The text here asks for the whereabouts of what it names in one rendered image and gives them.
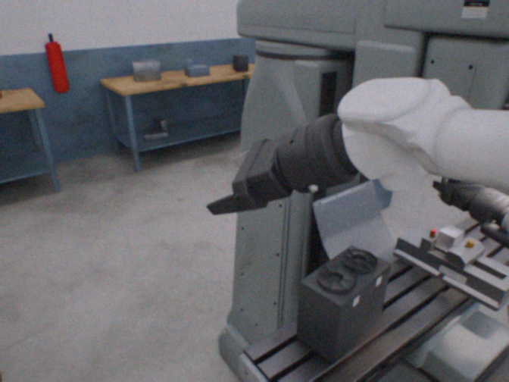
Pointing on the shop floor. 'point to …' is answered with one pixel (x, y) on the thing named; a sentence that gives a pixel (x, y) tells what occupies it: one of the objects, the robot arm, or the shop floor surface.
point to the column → (268, 60)
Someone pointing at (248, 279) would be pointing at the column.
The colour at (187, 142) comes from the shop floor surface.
